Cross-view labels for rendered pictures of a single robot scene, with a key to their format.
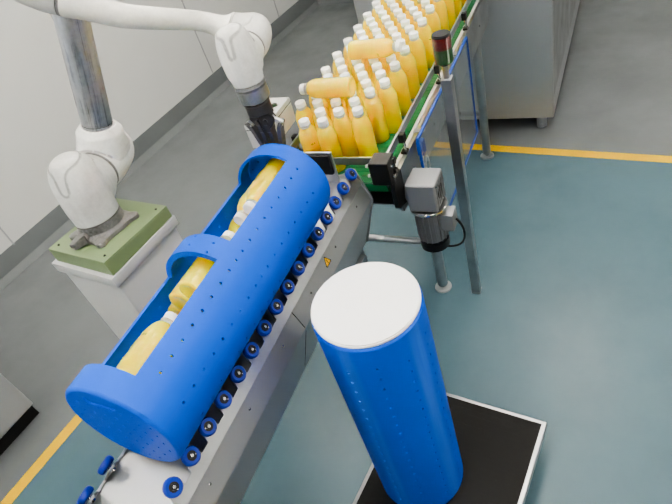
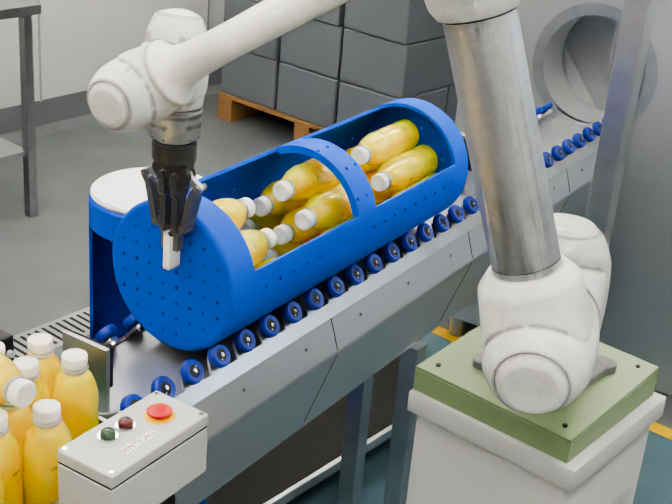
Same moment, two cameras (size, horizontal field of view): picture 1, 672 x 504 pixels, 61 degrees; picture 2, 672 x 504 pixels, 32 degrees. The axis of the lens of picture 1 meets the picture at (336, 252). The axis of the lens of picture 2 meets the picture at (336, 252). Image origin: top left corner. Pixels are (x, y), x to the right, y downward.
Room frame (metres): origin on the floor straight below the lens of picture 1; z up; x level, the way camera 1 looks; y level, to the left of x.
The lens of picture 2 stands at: (3.40, 0.24, 2.02)
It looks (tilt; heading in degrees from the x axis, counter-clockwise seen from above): 25 degrees down; 177
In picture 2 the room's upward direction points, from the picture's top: 5 degrees clockwise
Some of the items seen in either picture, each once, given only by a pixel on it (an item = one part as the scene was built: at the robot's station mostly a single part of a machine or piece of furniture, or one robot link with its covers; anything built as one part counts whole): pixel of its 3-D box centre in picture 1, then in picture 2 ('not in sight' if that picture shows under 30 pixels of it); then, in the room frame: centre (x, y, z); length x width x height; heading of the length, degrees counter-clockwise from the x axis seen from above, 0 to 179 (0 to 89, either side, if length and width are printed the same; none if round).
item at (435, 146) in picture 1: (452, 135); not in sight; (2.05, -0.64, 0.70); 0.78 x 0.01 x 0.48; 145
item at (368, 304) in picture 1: (365, 302); (154, 191); (0.98, -0.03, 1.03); 0.28 x 0.28 x 0.01
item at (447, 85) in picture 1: (464, 200); not in sight; (1.80, -0.57, 0.55); 0.04 x 0.04 x 1.10; 55
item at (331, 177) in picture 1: (321, 168); (89, 371); (1.69, -0.05, 0.99); 0.10 x 0.02 x 0.12; 55
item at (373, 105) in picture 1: (375, 116); not in sight; (1.89, -0.31, 1.00); 0.07 x 0.07 x 0.19
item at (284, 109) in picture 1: (270, 122); (134, 460); (2.02, 0.07, 1.05); 0.20 x 0.10 x 0.10; 145
